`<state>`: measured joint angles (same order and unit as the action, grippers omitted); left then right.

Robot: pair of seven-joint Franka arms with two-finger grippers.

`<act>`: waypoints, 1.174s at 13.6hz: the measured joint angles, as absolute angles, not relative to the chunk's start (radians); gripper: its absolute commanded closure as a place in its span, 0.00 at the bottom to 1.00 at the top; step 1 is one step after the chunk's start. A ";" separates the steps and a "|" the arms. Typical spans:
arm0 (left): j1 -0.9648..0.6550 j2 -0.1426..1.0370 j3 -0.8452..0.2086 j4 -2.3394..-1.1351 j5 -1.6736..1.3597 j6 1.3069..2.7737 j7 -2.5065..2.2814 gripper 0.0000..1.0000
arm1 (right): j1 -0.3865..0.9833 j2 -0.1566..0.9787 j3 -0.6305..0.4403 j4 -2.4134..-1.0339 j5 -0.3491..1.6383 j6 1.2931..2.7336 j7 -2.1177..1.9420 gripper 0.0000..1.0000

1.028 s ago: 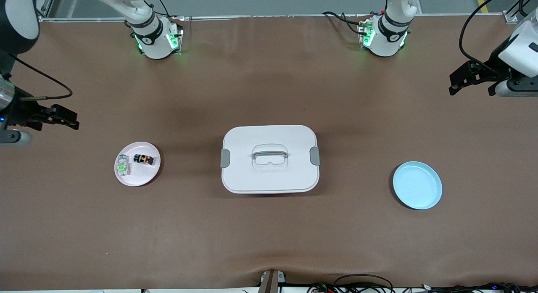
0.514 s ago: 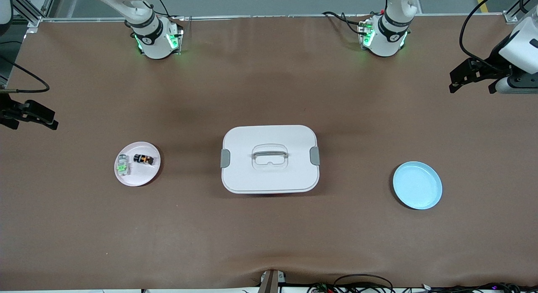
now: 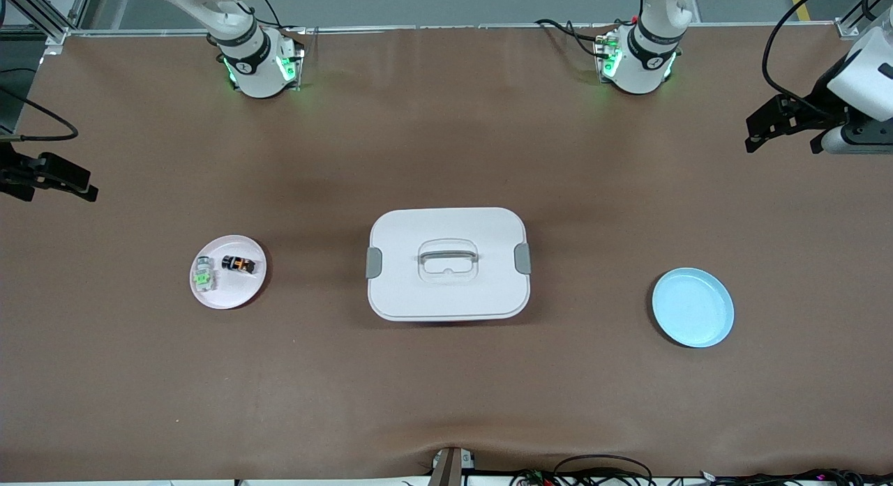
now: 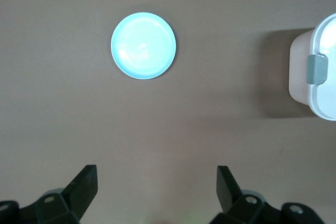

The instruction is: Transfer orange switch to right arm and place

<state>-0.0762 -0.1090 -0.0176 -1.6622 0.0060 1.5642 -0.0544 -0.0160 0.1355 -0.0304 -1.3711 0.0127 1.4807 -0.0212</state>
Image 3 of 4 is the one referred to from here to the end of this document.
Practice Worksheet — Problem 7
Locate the grey box lid handle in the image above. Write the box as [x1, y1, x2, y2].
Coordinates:
[417, 248, 479, 265]

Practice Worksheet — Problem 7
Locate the black right arm base cable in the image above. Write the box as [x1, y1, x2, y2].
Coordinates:
[237, 0, 308, 35]

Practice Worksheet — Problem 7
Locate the pink round plate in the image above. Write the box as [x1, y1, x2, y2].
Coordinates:
[189, 235, 267, 310]

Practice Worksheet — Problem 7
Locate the black left arm base cable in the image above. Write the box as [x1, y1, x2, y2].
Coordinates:
[534, 18, 609, 59]

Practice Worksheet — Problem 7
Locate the black arm base cable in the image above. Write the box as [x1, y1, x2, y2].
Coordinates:
[534, 18, 609, 59]
[237, 0, 308, 35]

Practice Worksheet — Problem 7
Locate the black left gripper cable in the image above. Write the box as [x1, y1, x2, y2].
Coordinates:
[762, 0, 839, 112]

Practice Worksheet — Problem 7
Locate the black looped cable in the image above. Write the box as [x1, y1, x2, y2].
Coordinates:
[553, 455, 654, 486]

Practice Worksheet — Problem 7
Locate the light blue round plate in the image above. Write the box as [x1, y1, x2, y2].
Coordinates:
[652, 267, 735, 349]

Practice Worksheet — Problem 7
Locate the brown table mat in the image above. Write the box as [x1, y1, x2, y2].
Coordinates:
[0, 26, 893, 481]

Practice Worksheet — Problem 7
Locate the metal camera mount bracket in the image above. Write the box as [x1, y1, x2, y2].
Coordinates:
[427, 446, 476, 486]

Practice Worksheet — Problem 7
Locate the storage box with white lid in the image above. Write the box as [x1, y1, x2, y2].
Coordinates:
[366, 207, 532, 323]

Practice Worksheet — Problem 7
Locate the aluminium frame post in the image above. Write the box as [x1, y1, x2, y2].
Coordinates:
[0, 0, 96, 45]
[836, 0, 893, 39]

